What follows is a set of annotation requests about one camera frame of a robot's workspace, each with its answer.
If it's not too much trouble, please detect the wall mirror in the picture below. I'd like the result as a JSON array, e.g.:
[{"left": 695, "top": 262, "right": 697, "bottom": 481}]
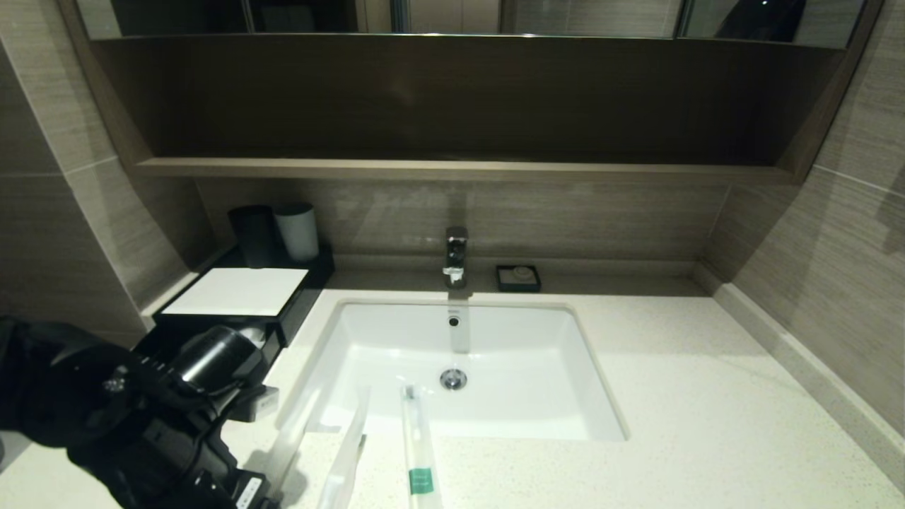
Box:
[{"left": 74, "top": 0, "right": 870, "bottom": 49}]

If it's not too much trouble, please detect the black soap dish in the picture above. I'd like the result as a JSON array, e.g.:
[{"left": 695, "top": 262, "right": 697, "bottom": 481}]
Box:
[{"left": 495, "top": 264, "right": 542, "bottom": 293}]

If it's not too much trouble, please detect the black box with white lid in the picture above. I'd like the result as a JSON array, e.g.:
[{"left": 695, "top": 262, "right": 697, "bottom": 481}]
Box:
[{"left": 152, "top": 244, "right": 337, "bottom": 349}]

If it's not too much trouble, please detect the brown wooden wall shelf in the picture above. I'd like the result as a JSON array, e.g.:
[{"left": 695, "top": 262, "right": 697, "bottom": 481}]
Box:
[{"left": 57, "top": 32, "right": 884, "bottom": 186}]

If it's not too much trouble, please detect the long white packet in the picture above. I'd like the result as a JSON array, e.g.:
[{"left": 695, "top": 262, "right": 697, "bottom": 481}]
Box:
[{"left": 265, "top": 387, "right": 326, "bottom": 499}]

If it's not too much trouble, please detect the chrome faucet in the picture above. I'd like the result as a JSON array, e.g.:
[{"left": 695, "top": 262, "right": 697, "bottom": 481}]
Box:
[{"left": 443, "top": 226, "right": 469, "bottom": 288}]

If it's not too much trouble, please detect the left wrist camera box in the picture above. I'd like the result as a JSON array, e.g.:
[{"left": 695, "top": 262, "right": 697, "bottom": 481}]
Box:
[{"left": 228, "top": 385, "right": 281, "bottom": 423}]

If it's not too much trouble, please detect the wrapped toothbrush with green label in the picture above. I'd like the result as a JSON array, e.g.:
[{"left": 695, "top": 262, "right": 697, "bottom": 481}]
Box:
[{"left": 399, "top": 384, "right": 445, "bottom": 509}]

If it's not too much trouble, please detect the white cup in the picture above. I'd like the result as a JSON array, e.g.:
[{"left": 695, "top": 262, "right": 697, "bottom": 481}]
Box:
[{"left": 274, "top": 203, "right": 320, "bottom": 263}]

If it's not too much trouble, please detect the white ceramic sink basin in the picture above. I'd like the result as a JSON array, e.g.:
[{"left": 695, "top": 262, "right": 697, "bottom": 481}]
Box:
[{"left": 276, "top": 298, "right": 630, "bottom": 443}]

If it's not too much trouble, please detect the black cup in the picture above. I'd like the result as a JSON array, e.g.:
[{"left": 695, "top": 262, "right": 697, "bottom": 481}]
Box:
[{"left": 228, "top": 205, "right": 280, "bottom": 269}]

